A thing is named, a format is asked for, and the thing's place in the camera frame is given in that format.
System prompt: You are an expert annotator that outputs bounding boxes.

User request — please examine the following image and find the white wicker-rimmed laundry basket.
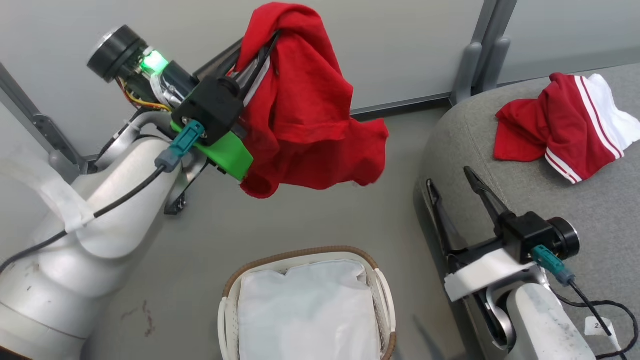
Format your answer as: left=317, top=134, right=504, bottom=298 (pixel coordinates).
left=217, top=245, right=398, bottom=360

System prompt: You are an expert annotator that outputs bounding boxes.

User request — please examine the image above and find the black caster wheel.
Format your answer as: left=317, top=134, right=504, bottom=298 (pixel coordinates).
left=164, top=192, right=187, bottom=216

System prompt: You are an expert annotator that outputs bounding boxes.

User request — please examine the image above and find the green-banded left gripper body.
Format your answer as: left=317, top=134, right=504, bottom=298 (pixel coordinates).
left=86, top=25, right=254, bottom=182

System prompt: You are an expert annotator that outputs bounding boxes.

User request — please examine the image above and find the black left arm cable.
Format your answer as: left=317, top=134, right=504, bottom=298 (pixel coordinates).
left=0, top=120, right=207, bottom=276

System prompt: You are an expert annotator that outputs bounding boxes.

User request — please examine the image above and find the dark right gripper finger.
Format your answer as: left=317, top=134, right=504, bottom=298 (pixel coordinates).
left=426, top=179, right=467, bottom=257
left=463, top=166, right=516, bottom=232

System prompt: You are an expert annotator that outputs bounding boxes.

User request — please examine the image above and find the grey fabric sofa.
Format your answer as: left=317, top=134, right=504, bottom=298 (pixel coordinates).
left=414, top=62, right=640, bottom=360

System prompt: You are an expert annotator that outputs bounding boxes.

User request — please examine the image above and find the white tape strap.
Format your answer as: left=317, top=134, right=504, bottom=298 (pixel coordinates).
left=0, top=160, right=96, bottom=234

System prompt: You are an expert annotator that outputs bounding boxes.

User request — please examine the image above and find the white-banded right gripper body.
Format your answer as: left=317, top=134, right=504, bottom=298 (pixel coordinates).
left=444, top=216, right=581, bottom=303

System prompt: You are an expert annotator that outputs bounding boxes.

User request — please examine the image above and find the plain red t-shirt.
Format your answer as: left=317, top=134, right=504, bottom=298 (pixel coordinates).
left=235, top=2, right=390, bottom=199

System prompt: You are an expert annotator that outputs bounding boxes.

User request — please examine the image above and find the red white-striped garment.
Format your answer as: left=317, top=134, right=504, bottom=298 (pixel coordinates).
left=493, top=72, right=640, bottom=185

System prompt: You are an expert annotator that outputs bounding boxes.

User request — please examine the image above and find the white cable label tag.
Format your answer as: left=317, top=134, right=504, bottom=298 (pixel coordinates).
left=584, top=316, right=621, bottom=351

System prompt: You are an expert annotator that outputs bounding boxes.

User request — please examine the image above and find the grey partition bottom rail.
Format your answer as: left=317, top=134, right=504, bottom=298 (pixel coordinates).
left=350, top=92, right=453, bottom=117

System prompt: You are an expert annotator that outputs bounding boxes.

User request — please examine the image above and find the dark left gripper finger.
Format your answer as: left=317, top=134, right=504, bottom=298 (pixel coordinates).
left=194, top=39, right=244, bottom=83
left=235, top=31, right=281, bottom=101

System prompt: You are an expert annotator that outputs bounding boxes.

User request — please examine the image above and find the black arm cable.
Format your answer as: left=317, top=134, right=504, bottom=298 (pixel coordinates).
left=531, top=244, right=640, bottom=360
left=0, top=120, right=207, bottom=276

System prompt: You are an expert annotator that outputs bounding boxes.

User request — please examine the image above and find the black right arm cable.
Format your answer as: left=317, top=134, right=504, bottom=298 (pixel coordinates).
left=531, top=244, right=640, bottom=360

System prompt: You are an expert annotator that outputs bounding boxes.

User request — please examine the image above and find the grey aluminium partition post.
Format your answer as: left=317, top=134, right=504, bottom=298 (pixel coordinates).
left=0, top=62, right=83, bottom=171
left=475, top=0, right=518, bottom=51

